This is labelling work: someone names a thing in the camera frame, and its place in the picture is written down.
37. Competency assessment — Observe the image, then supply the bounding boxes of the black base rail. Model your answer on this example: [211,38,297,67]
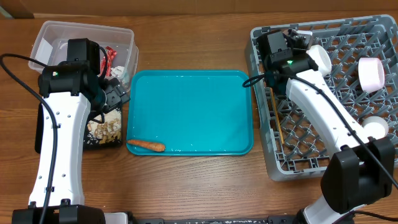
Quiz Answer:
[133,215,295,224]

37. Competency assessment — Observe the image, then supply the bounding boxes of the grey dishwasher rack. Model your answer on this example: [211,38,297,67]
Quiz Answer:
[254,14,397,181]

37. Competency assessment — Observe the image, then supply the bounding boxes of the red snack wrapper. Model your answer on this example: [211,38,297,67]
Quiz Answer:
[101,46,117,77]

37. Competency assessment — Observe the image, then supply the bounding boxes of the white bowl with food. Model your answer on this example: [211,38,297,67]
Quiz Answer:
[307,45,332,77]

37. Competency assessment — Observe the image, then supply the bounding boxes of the large white bowl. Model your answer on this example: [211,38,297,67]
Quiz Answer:
[358,57,385,93]

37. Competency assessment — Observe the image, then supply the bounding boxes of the small white cup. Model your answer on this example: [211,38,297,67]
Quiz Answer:
[362,116,389,139]

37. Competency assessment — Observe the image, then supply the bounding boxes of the clear plastic waste bin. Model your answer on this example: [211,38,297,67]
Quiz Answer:
[30,21,139,91]

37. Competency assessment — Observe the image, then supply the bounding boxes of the black food waste tray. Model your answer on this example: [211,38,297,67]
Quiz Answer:
[34,99,124,154]

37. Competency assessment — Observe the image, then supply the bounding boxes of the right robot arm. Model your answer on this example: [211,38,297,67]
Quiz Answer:
[256,30,397,223]

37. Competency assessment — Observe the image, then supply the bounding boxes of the teal serving tray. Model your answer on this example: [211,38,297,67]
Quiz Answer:
[126,70,254,156]

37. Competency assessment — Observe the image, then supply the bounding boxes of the rice and food scraps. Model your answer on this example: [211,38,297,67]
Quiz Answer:
[83,108,122,147]

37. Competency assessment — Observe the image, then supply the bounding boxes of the orange carrot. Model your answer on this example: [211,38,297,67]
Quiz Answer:
[127,139,165,152]

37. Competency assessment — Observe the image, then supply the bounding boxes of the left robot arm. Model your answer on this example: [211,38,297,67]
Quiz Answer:
[5,38,135,223]

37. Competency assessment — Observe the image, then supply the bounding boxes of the white tissue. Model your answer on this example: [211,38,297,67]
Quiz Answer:
[111,66,126,84]

